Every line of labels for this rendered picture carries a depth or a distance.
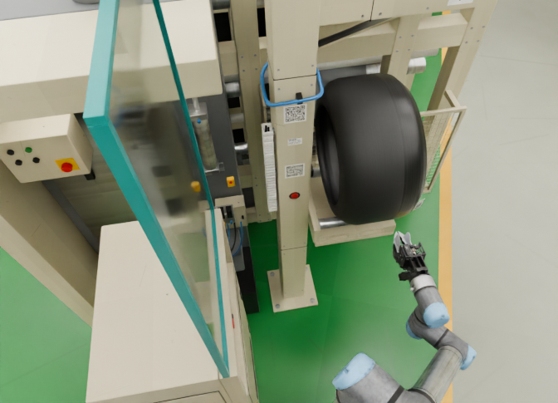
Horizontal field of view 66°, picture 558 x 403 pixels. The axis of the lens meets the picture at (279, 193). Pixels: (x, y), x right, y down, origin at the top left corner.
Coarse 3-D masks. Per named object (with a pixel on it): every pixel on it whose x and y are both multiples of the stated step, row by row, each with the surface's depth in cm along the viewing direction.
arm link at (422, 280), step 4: (420, 276) 138; (424, 276) 138; (428, 276) 139; (412, 280) 140; (416, 280) 138; (420, 280) 138; (424, 280) 137; (428, 280) 137; (432, 280) 138; (412, 284) 139; (416, 284) 138; (420, 284) 137; (424, 284) 136; (428, 284) 136; (432, 284) 136; (412, 288) 139; (416, 288) 137
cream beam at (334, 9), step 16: (336, 0) 138; (352, 0) 139; (368, 0) 140; (384, 0) 141; (400, 0) 142; (416, 0) 142; (432, 0) 143; (320, 16) 141; (336, 16) 142; (352, 16) 143; (368, 16) 144; (384, 16) 145; (400, 16) 147
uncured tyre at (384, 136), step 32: (352, 96) 149; (384, 96) 148; (320, 128) 187; (352, 128) 144; (384, 128) 144; (416, 128) 145; (320, 160) 191; (352, 160) 145; (384, 160) 144; (416, 160) 146; (352, 192) 150; (384, 192) 149; (416, 192) 152
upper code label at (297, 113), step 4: (304, 104) 136; (284, 108) 136; (288, 108) 136; (292, 108) 136; (296, 108) 137; (300, 108) 137; (304, 108) 137; (284, 112) 137; (288, 112) 138; (292, 112) 138; (296, 112) 138; (300, 112) 138; (304, 112) 139; (284, 116) 139; (288, 116) 139; (292, 116) 139; (296, 116) 140; (300, 116) 140; (304, 116) 140; (284, 120) 140; (288, 120) 141; (292, 120) 141; (296, 120) 141; (300, 120) 141; (304, 120) 142
